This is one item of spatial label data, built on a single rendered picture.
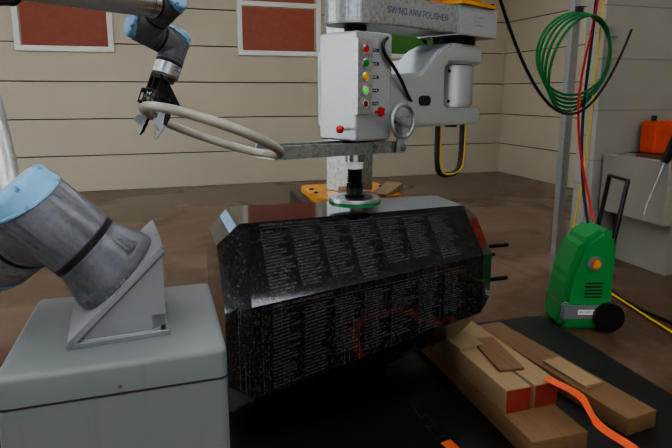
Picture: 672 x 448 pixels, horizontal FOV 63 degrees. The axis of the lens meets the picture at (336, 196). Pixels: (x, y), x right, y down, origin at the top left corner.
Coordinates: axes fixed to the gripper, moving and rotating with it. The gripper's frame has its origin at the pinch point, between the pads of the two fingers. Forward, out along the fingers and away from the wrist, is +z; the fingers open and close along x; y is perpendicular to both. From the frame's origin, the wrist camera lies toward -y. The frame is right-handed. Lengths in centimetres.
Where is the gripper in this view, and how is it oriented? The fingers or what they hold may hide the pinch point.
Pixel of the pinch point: (149, 134)
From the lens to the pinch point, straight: 199.6
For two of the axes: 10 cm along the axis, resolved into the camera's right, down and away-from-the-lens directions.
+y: -2.5, -1.6, -9.5
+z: -2.8, 9.6, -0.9
